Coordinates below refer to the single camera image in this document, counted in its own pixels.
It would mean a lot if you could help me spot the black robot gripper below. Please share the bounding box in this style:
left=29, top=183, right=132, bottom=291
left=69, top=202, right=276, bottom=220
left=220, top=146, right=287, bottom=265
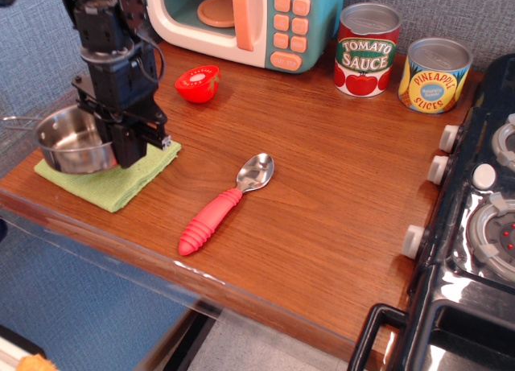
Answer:
left=71, top=44, right=173, bottom=170

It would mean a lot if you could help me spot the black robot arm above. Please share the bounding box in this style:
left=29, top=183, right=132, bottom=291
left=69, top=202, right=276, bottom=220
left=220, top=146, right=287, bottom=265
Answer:
left=1, top=0, right=171, bottom=174

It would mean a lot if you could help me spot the black toy stove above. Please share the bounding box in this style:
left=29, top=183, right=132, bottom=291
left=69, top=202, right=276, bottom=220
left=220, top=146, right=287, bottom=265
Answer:
left=348, top=54, right=514, bottom=370

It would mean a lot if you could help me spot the red toy tomato half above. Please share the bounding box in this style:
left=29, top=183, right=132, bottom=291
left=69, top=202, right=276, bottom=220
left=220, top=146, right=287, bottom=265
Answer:
left=175, top=65, right=220, bottom=104

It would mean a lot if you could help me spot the small steel pot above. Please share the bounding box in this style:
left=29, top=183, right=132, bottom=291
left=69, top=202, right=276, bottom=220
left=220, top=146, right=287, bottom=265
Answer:
left=1, top=105, right=117, bottom=175

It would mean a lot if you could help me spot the pineapple slices can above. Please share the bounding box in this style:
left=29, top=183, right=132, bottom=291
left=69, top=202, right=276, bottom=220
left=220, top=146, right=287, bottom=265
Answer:
left=398, top=37, right=473, bottom=114

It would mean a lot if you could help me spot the yellow-green folded cloth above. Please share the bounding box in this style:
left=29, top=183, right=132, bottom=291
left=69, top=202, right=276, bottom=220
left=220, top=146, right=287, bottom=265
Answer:
left=34, top=142, right=182, bottom=213

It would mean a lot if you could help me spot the toy microwave oven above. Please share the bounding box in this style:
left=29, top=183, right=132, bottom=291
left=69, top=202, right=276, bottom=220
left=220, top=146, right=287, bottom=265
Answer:
left=146, top=0, right=344, bottom=73

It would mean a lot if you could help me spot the tomato sauce can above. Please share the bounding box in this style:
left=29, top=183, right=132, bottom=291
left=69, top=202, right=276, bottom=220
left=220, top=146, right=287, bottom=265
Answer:
left=334, top=2, right=402, bottom=97

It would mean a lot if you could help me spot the red-handled metal spoon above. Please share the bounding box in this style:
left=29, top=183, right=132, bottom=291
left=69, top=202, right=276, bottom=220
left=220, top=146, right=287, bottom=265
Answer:
left=178, top=153, right=275, bottom=256

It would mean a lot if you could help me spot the orange striped object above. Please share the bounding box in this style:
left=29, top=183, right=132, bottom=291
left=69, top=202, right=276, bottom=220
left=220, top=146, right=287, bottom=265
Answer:
left=1, top=326, right=57, bottom=371

